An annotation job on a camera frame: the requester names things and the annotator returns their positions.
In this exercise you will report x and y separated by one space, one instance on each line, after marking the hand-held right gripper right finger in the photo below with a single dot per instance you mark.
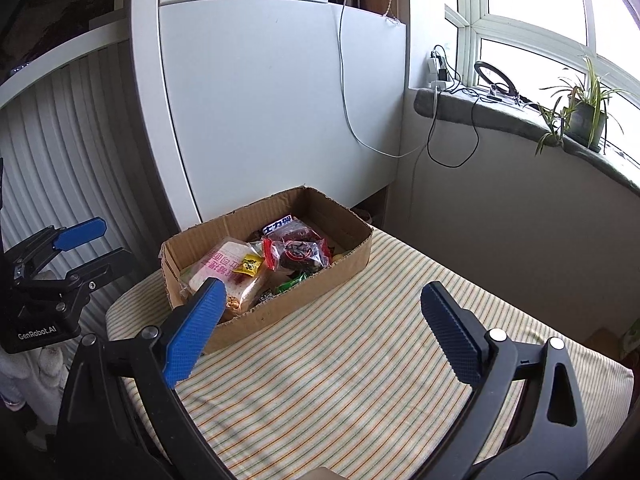
450 330

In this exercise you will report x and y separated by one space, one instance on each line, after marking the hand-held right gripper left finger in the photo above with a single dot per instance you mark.
195 330

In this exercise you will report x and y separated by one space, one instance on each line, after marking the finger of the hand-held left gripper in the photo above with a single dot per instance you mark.
80 232
105 265

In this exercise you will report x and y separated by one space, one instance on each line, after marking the packaged sliced bread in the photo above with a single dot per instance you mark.
225 270

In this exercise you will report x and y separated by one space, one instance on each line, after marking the brown chocolate bar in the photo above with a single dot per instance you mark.
265 297
279 225

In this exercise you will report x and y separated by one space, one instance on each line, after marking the yellow candy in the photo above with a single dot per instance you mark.
247 264

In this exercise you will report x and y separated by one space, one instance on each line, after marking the green snack packet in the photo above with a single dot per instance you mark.
289 284

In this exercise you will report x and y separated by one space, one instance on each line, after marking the brown cardboard box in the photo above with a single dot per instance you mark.
300 305

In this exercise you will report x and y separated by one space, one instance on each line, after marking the red-edged clear date packet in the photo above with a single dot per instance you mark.
302 230
300 255

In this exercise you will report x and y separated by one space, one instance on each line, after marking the person's left hand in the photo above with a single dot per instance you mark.
30 380

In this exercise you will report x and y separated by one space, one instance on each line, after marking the white ribbed panel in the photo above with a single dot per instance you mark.
100 160

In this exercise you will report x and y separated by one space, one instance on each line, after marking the striped table cloth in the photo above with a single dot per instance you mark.
350 360

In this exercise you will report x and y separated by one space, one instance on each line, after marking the white cabinet panel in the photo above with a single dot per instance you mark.
275 110

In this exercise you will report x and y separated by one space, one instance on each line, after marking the potted spider plant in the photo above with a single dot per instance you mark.
585 110

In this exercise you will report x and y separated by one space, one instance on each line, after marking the white power strip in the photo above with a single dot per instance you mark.
437 67

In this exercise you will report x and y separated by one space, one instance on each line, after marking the white framed window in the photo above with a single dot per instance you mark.
525 20

